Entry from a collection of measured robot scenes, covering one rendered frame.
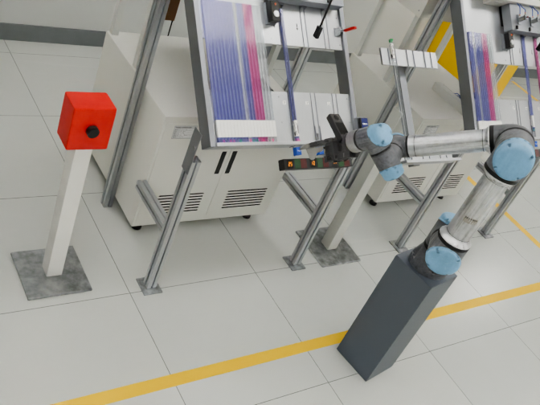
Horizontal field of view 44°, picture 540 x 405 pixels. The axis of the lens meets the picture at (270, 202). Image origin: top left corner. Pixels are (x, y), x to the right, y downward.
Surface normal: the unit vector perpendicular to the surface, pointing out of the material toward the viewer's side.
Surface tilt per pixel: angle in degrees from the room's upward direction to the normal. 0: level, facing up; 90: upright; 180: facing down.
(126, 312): 0
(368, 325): 90
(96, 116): 90
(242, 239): 0
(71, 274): 0
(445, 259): 98
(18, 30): 90
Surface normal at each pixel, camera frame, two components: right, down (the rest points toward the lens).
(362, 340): -0.71, 0.18
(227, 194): 0.49, 0.65
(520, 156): -0.29, 0.37
